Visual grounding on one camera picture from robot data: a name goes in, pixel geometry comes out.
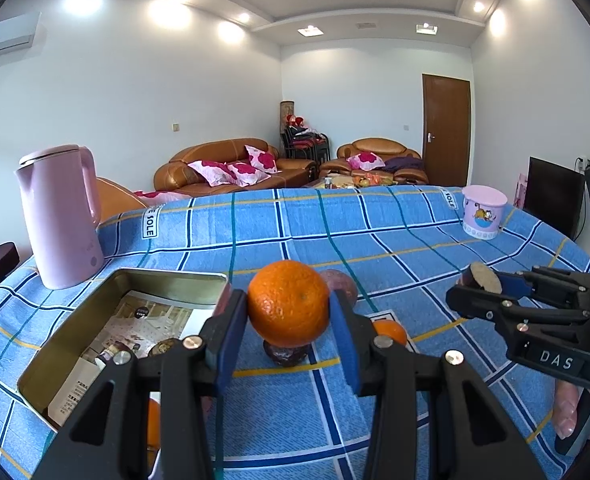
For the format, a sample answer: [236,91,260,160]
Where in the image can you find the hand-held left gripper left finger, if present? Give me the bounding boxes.
[34,287,248,480]

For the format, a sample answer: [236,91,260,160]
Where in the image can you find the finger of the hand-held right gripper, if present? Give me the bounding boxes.
[446,285,590,335]
[495,266,590,307]

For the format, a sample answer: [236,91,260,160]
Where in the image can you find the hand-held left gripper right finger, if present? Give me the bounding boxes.
[327,290,546,480]

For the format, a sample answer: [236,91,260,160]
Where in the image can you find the halved purple fruit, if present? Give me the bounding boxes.
[457,261,503,293]

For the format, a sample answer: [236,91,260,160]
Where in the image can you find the halved dark passion fruit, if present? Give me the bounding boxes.
[261,341,311,367]

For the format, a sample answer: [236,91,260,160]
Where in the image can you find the whole purple passion fruit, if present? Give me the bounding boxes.
[320,269,358,306]

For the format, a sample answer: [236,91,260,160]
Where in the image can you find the halved brown passion fruit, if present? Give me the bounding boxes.
[147,338,182,358]

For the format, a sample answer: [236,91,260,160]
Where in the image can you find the large orange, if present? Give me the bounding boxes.
[247,260,332,348]

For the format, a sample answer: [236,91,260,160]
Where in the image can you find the pink tin box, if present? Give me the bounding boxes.
[16,267,228,433]

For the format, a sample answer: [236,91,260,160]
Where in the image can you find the person's right hand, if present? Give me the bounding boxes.
[554,380,590,457]

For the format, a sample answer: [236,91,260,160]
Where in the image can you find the printed paper leaflet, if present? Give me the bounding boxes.
[48,290,208,428]

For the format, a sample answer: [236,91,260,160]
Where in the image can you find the pink cartoon bucket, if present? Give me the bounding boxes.
[461,185,508,241]

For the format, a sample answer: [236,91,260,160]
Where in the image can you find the black television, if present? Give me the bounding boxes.
[522,156,586,241]

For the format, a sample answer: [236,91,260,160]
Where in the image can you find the blue checked tablecloth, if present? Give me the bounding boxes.
[0,185,590,480]

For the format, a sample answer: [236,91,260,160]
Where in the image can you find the purple blanket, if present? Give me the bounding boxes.
[382,156,424,173]

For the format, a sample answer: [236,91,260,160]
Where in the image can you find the cluttered coffee table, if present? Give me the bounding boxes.
[302,172,396,191]

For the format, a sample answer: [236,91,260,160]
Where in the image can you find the pink flowered pillow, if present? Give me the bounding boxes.
[346,151,385,172]
[245,145,278,173]
[226,161,271,186]
[187,160,236,187]

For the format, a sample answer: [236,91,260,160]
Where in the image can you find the brown wooden door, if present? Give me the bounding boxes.
[421,73,472,187]

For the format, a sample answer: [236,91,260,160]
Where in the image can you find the orange leather chair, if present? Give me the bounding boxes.
[95,177,148,226]

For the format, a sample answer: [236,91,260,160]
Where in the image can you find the brown leather sofa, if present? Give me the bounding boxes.
[154,137,321,197]

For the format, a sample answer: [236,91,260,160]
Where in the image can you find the brown leather armchair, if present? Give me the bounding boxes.
[320,137,428,186]

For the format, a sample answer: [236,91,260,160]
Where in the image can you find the stack of dark chairs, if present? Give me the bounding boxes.
[281,122,331,163]

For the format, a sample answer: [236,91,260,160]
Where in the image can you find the pink electric kettle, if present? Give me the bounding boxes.
[15,144,102,291]

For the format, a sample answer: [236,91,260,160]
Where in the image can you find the white air conditioner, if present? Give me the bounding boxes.
[0,10,42,63]

